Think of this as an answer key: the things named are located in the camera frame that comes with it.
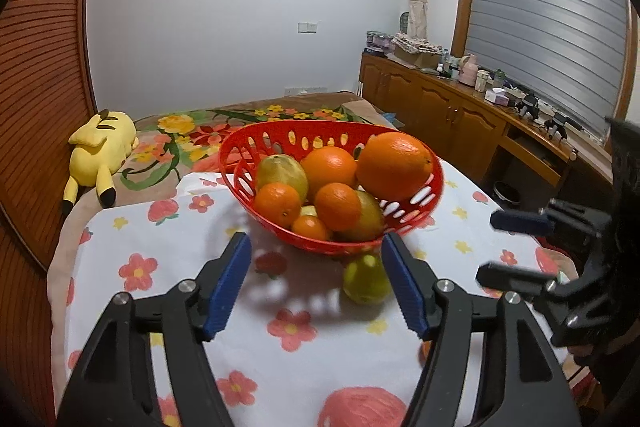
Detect large orange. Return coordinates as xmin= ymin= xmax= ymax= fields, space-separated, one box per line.
xmin=356 ymin=132 xmax=434 ymax=202

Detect pink kettle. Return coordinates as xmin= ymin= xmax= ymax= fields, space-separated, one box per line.
xmin=459 ymin=54 xmax=479 ymax=86

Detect medium orange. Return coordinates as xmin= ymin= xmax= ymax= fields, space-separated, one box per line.
xmin=300 ymin=147 xmax=359 ymax=202

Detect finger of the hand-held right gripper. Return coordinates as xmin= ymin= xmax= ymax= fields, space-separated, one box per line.
xmin=475 ymin=262 xmax=561 ymax=300
xmin=489 ymin=199 xmax=612 ymax=240

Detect purple packets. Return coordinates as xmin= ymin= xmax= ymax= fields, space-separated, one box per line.
xmin=366 ymin=31 xmax=396 ymax=56

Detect red perforated plastic basket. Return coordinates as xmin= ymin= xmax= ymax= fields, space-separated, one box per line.
xmin=218 ymin=121 xmax=445 ymax=256

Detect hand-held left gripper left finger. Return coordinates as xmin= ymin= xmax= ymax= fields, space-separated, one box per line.
xmin=57 ymin=232 xmax=252 ymax=427

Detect yellow plush toy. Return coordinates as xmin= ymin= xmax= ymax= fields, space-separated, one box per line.
xmin=61 ymin=109 xmax=140 ymax=214

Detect black waste bin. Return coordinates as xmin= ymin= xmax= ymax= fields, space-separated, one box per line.
xmin=494 ymin=182 xmax=523 ymax=206

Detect brown floral bedspread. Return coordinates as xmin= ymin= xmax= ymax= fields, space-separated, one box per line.
xmin=47 ymin=92 xmax=406 ymax=268

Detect yellow-green pear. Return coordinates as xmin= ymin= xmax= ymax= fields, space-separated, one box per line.
xmin=256 ymin=154 xmax=309 ymax=202

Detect small mandarin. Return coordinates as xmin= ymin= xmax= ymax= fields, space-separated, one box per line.
xmin=291 ymin=215 xmax=332 ymax=242

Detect black gadget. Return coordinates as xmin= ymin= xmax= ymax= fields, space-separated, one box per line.
xmin=545 ymin=114 xmax=572 ymax=140
xmin=517 ymin=94 xmax=542 ymax=120

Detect green pear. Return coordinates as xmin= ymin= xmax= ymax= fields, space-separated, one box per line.
xmin=342 ymin=253 xmax=392 ymax=305
xmin=335 ymin=189 xmax=385 ymax=243

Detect cardboard box with cloth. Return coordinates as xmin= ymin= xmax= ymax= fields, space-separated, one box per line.
xmin=392 ymin=33 xmax=448 ymax=68

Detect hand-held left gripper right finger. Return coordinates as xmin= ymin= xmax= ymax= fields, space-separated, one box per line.
xmin=382 ymin=232 xmax=583 ymax=427

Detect wooden sideboard cabinet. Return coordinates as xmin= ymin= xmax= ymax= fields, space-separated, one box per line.
xmin=360 ymin=51 xmax=617 ymax=190

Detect window with grey blinds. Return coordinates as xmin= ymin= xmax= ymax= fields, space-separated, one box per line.
xmin=451 ymin=0 xmax=635 ymax=140

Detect wooden louvered wardrobe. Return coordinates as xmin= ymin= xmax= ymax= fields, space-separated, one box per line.
xmin=0 ymin=0 xmax=103 ymax=408

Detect white strawberry print blanket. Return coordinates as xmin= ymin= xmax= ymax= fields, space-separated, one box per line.
xmin=47 ymin=161 xmax=583 ymax=427

